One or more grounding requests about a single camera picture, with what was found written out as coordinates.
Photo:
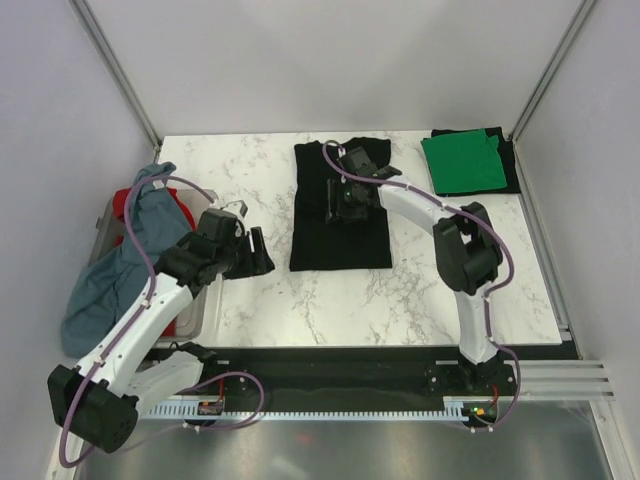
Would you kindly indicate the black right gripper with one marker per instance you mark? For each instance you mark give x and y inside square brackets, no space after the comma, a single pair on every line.
[353,214]

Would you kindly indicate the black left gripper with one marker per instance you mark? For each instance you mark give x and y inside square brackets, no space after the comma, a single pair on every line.
[255,262]

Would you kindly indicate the black t-shirt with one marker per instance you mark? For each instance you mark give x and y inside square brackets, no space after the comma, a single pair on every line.
[321,245]
[506,152]

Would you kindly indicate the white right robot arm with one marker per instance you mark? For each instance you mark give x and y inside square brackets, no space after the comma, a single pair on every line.
[467,254]

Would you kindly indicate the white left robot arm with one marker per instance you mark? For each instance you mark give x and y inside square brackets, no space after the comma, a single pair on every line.
[101,398]

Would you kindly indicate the clear plastic bin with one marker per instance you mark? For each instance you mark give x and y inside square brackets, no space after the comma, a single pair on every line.
[190,322]

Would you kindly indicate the folded green t-shirt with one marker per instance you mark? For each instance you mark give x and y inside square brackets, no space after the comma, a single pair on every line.
[464,163]

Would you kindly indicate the folded black t-shirt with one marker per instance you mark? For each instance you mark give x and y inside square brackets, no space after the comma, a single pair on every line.
[506,152]

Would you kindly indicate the red t-shirt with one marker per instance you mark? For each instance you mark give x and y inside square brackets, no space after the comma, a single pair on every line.
[118,208]

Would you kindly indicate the blue-grey t-shirt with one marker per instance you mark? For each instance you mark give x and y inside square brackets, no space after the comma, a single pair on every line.
[106,289]

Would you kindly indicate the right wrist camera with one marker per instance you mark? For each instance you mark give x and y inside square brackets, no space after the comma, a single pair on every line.
[357,162]

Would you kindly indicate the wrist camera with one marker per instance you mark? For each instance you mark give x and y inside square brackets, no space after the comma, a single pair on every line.
[222,224]
[357,162]

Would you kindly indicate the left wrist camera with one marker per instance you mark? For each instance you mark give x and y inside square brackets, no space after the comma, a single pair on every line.
[222,224]

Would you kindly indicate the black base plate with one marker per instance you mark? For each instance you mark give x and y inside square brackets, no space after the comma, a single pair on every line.
[349,379]

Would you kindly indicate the white slotted cable duct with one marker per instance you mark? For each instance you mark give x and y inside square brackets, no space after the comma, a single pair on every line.
[183,408]

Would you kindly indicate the left aluminium frame post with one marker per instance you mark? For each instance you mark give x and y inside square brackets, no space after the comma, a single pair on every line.
[98,38]

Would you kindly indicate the aluminium frame post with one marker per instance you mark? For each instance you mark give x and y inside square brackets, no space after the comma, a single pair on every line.
[98,38]
[572,32]

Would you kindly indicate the right aluminium frame post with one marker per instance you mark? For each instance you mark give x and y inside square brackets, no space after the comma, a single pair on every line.
[572,32]

